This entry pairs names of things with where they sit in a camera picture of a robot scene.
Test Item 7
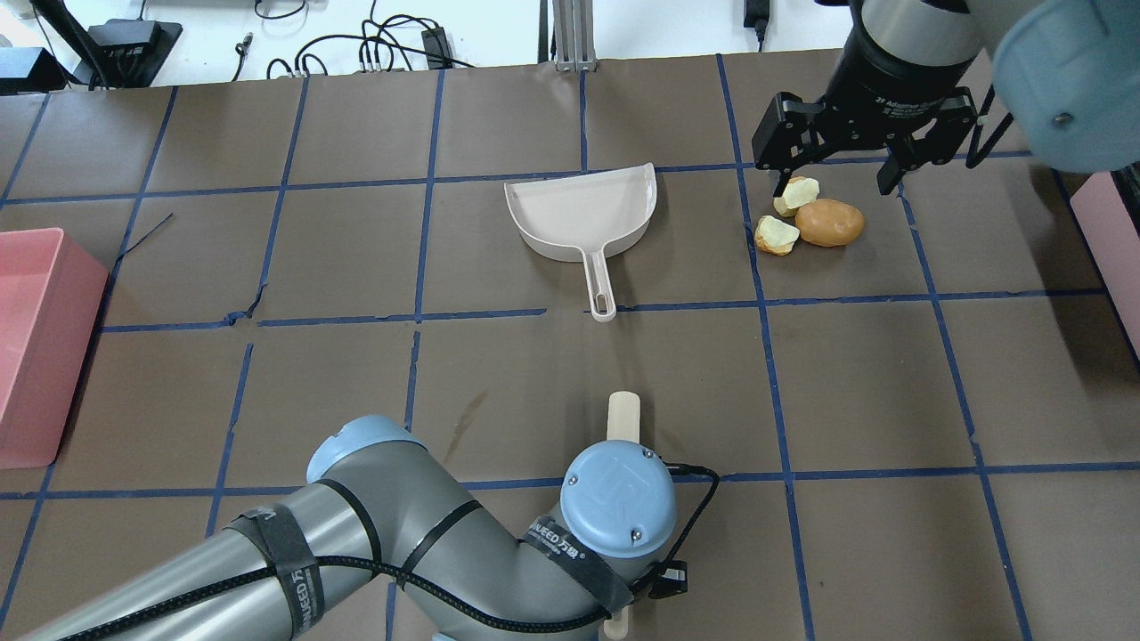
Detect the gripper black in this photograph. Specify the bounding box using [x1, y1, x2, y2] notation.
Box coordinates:
[752, 26, 978, 198]

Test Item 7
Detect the brown potato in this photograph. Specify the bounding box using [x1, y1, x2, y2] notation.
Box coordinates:
[793, 198, 868, 248]

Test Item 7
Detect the white plastic dustpan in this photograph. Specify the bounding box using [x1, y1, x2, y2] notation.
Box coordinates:
[504, 163, 658, 323]

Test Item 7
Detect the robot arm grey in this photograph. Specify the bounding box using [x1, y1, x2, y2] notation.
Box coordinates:
[29, 415, 720, 640]
[752, 1, 1139, 195]

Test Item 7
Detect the pink plastic bin right side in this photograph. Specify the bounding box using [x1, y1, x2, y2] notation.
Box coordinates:
[1070, 172, 1139, 352]

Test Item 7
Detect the pink plastic bin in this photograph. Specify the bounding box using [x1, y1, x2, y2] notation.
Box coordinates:
[1, 228, 109, 470]
[1070, 172, 1139, 352]

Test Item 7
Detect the pink plastic bin left side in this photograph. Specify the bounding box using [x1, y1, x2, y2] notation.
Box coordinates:
[1, 228, 109, 470]

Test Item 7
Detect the aluminium frame post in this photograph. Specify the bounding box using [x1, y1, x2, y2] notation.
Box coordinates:
[552, 0, 599, 73]

